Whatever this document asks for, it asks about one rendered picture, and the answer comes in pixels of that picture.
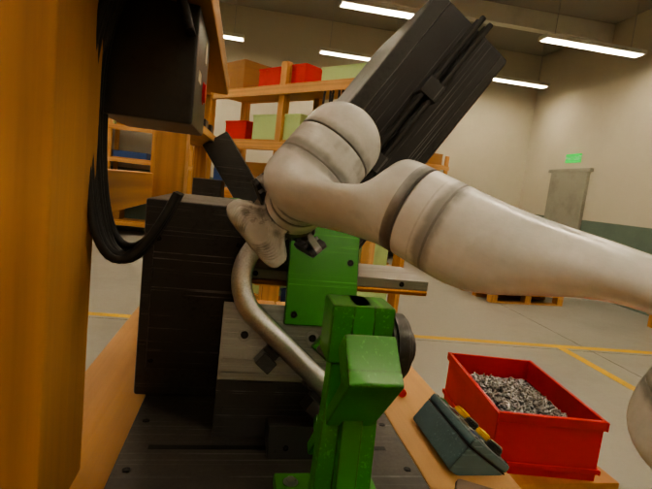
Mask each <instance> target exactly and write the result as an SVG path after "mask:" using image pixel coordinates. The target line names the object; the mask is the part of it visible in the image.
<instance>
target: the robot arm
mask: <svg viewBox="0 0 652 489"><path fill-rule="evenodd" d="M379 154H380V137H379V133H378V130H377V128H376V125H375V123H374V121H373V120H372V118H371V117H370V116H369V115H368V114H367V113H366V112H365V111H364V110H362V109H361V108H359V107H357V106H355V105H353V104H351V103H348V102H344V101H333V102H328V103H325V104H322V105H320V106H319V107H317V108H316V109H315V110H313V111H312V112H311V113H310V114H309V116H308V117H307V118H306V119H305V120H304V121H303V122H302V123H301V125H300V126H299V127H298V128H297V129H296V130H295V131H294V132H293V133H292V134H291V136H290V137H289V138H288V139H287V140H286V141H285V142H284V143H283V144H282V146H281V147H280V148H279V149H278V150H277V151H276V152H275V153H274V155H273V156H272V157H271V158H270V160H269V161H268V163H267V164H266V166H265V169H264V172H263V173H262V174H261V175H259V176H258V177H257V178H255V179H254V180H252V181H251V183H252V185H253V188H254V190H255V193H256V195H257V198H258V200H259V202H260V205H261V206H259V205H255V204H252V203H250V202H248V201H246V200H243V199H236V200H234V201H232V202H231V203H229V204H228V206H227V209H226V211H227V216H228V218H229V220H230V221H231V223H232V224H233V225H234V227H235V228H236V229H237V231H238V232H239V233H240V234H241V236H242V237H243V238H244V240H245V241H246V242H247V243H248V245H249V246H250V247H251V248H252V249H253V251H254V252H255V253H256V254H257V255H258V257H259V258H260V259H261V260H262V261H263V262H264V263H265V264H266V265H267V266H269V267H270V268H277V267H279V266H280V265H281V264H283V263H284V262H285V260H286V257H287V253H286V246H285V241H286V240H288V241H289V242H292V241H293V240H294V241H295V242H296V243H294V245H295V247H296V248H297V249H299V250H300V251H302V252H304V253H305V254H306V255H308V256H310V257H312V258H313V257H315V256H316V255H317V254H318V253H319V252H321V251H322V250H323V249H324V248H325V247H327V245H326V244H325V242H323V241H322V240H320V239H318V237H314V236H313V235H314V234H315V228H316V227H322V228H326V229H330V230H334V231H338V232H342V233H346V234H348V235H351V236H354V237H358V238H361V239H364V240H367V241H370V242H372V243H375V244H377V245H380V246H382V247H384V248H385V249H387V250H389V251H391V252H392V253H394V254H395V255H397V256H399V257H400V258H402V259H404V260H405V261H407V262H409V264H411V265H413V266H414V267H416V268H418V269H419V270H421V271H423V272H424V273H426V274H428V275H429V276H431V277H433V278H435V279H437V280H439V281H441V282H443V283H445V284H448V285H451V286H453V287H456V288H459V289H463V290H466V291H471V292H475V293H481V294H489V295H509V296H551V297H570V298H579V299H589V300H597V301H603V302H609V303H613V304H617V305H621V306H625V307H629V308H632V309H635V310H640V311H643V312H646V313H649V314H651V315H652V254H649V253H646V252H643V251H640V250H637V249H635V248H632V247H629V246H626V245H623V244H619V243H616V242H614V241H611V240H608V239H605V238H602V237H599V236H596V235H593V234H589V233H587V232H584V231H581V230H578V229H575V228H572V227H569V226H567V225H564V224H561V223H558V222H555V221H552V220H549V219H547V218H544V217H541V216H538V215H535V214H533V213H530V212H526V211H524V210H521V209H518V208H516V207H514V206H512V205H510V204H508V203H506V202H503V201H501V200H499V199H496V198H494V197H492V196H490V195H488V194H486V193H484V192H482V191H480V190H478V189H476V188H473V187H471V186H469V185H467V184H465V183H463V182H461V181H459V180H457V179H455V178H453V177H451V176H448V175H446V174H444V173H442V172H440V171H438V170H436V169H434V168H432V167H430V166H428V165H425V164H423V163H421V162H418V161H415V160H410V159H405V160H401V161H398V162H396V163H394V164H393V165H391V166H390V167H388V168H387V169H385V170H384V171H382V172H381V173H379V174H378V175H377V176H375V177H374V178H372V179H370V180H368V181H365V182H363V183H360V182H361V181H362V180H363V179H364V177H365V176H366V175H367V174H368V173H369V171H370V170H371V169H372V168H373V166H374V165H375V163H376V161H377V159H378V157H379ZM626 416H627V426H628V431H629V434H630V436H631V439H632V442H633V444H634V446H635V448H636V450H637V452H638V453H639V455H640V457H641V458H642V459H643V460H644V461H645V463H646V464H647V465H648V466H649V467H650V469H651V470H652V366H651V367H650V368H649V370H648V371H647V373H646V374H645V375H644V376H643V377H642V378H641V380H640V381H639V383H638V384H637V386H636V389H635V391H634V392H633V394H632V397H631V399H630V401H629V404H628V409H627V415H626Z"/></svg>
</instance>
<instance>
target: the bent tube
mask: <svg viewBox="0 0 652 489"><path fill-rule="evenodd" d="M258 259H259V257H258V255H257V254H256V253H255V252H254V251H253V249H252V248H251V247H250V246H249V245H248V243H247V242H245V244H244V245H243V246H242V248H241V249H240V251H239V253H238V255H237V257H236V259H235V262H234V265H233V269H232V275H231V289H232V295H233V299H234V302H235V305H236V307H237V309H238V311H239V313H240V315H241V316H242V318H243V319H244V320H245V322H246V323H247V324H248V325H249V326H250V327H251V328H252V329H253V330H254V331H255V332H256V333H257V334H258V335H259V336H260V337H261V338H262V339H263V340H264V341H265V342H266V343H267V344H268V345H269V346H270V347H271V348H272V349H273V350H274V351H275V352H276V353H277V354H278V355H279V356H280V357H281V358H282V359H283V360H284V361H285V362H286V363H287V364H288V365H289V366H290V367H291V368H292V369H293V370H294V371H295V372H296V373H297V374H298V375H299V376H300V377H301V378H302V379H303V380H304V381H305V382H306V383H307V384H308V385H309V386H310V387H311V388H312V389H313V390H314V391H315V392H316V393H317V394H318V395H319V396H320V397H321V395H322V388H323V382H324V376H325V372H324V371H323V370H322V369H321V368H320V367H319V366H318V365H317V364H316V363H315V362H314V361H313V360H312V359H311V358H310V357H309V356H308V355H307V354H306V352H305V351H304V350H303V349H302V348H301V347H300V346H298V345H297V344H296V343H295V342H294V341H293V340H292V338H291V337H290V336H289V335H288V334H287V333H286V332H285V331H284V330H283V329H282V328H281V327H280V326H279V325H278V324H277V323H276V322H275V321H274V320H273V319H272V318H271V317H270V316H269V315H268V314H267V313H266V312H265V311H264V310H263V309H262V308H261V307H260V305H259V304H258V302H257V301H256V299H255V296H254V294H253V290H252V273H253V269H254V267H255V264H256V262H257V260H258Z"/></svg>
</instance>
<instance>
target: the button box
mask: <svg viewBox="0 0 652 489"><path fill-rule="evenodd" d="M451 408H454V409H455V407H452V406H450V405H448V404H447V403H446V402H445V401H444V400H443V399H442V398H441V397H440V396H439V395H438V394H435V393H434V394H433V395H432V396H431V398H430V399H429V400H428V401H427V402H426V403H425V404H424V405H423V407H422V408H421V409H420V410H419V411H418V412H417V413H416V414H415V415H414V416H413V420H414V421H415V423H416V424H417V426H418V427H419V428H420V430H421V431H422V433H423V434H424V435H425V437H426V438H427V440H428V441H429V442H430V444H431V445H432V446H433V447H434V449H435V450H436V451H437V453H438V454H439V456H440V457H441V459H442V460H443V462H444V463H445V464H446V466H447V467H448V469H449V470H450V471H452V472H453V473H454V474H456V475H505V474H504V473H506V472H507V471H508V469H509V465H508V464H507V462H506V461H505V460H504V459H503V458H502V457H501V455H500V454H499V453H497V452H496V451H495V450H494V449H493V448H492V447H491V446H490V445H489V444H488V443H487V440H485V439H484V438H483V437H482V436H481V435H480V434H479V433H478V432H477V431H476V429H475V428H474V427H473V426H472V425H471V424H470V423H469V422H468V421H467V420H466V418H465V417H464V416H463V415H462V414H460V413H459V412H458V411H457V410H456V409H455V410H456V411H457V412H458V414H459V415H458V414H456V413H455V412H454V411H453V410H452V409H451ZM459 417H460V418H462V419H464V420H465V421H466V422H467V423H468V424H469V426H470V427H469V426H467V425H466V424H465V423H464V422H463V421H462V420H461V419H460V418H459ZM470 429H471V430H473V431H475V432H476V433H477V434H478V435H479V437H480V439H479V438H478V437H477V436H476V435H475V434H474V433H473V432H472V431H471V430H470Z"/></svg>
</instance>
